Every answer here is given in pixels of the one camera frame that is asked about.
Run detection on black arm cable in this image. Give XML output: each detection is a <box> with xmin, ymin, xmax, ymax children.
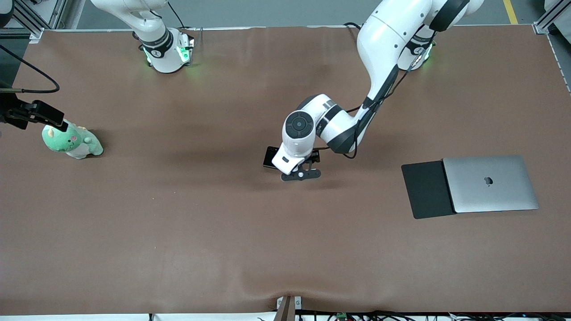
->
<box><xmin>319</xmin><ymin>27</ymin><xmax>435</xmax><ymax>160</ymax></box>
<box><xmin>0</xmin><ymin>44</ymin><xmax>61</xmax><ymax>94</ymax></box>

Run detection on silver laptop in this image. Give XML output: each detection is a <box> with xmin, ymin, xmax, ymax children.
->
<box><xmin>443</xmin><ymin>155</ymin><xmax>539</xmax><ymax>214</ymax></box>

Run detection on black right base cable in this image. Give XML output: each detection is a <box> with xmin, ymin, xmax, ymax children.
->
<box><xmin>167</xmin><ymin>0</ymin><xmax>203</xmax><ymax>49</ymax></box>

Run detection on black phone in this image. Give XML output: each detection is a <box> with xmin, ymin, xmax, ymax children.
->
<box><xmin>263</xmin><ymin>146</ymin><xmax>281</xmax><ymax>170</ymax></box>

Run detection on green dinosaur plush toy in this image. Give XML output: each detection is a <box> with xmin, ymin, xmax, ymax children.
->
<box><xmin>42</xmin><ymin>119</ymin><xmax>104</xmax><ymax>160</ymax></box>

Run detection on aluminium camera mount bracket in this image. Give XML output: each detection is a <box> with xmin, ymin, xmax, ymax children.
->
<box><xmin>276</xmin><ymin>295</ymin><xmax>303</xmax><ymax>321</ymax></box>

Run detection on black cable bundle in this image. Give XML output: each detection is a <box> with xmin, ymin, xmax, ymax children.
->
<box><xmin>254</xmin><ymin>310</ymin><xmax>571</xmax><ymax>321</ymax></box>

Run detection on brown table cover mat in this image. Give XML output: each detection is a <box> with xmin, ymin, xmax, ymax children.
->
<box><xmin>0</xmin><ymin>26</ymin><xmax>571</xmax><ymax>315</ymax></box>

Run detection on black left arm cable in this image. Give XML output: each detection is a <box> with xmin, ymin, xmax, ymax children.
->
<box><xmin>319</xmin><ymin>27</ymin><xmax>435</xmax><ymax>160</ymax></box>

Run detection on aluminium frame struts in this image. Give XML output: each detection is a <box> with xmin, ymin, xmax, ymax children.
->
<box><xmin>0</xmin><ymin>0</ymin><xmax>85</xmax><ymax>43</ymax></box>

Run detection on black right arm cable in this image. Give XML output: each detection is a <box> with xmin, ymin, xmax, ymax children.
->
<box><xmin>0</xmin><ymin>44</ymin><xmax>61</xmax><ymax>94</ymax></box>

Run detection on black mouse pad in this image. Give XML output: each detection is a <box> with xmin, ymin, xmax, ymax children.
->
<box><xmin>401</xmin><ymin>160</ymin><xmax>456</xmax><ymax>220</ymax></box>

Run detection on aluminium frame post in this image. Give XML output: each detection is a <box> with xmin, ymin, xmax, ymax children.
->
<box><xmin>533</xmin><ymin>0</ymin><xmax>571</xmax><ymax>35</ymax></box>

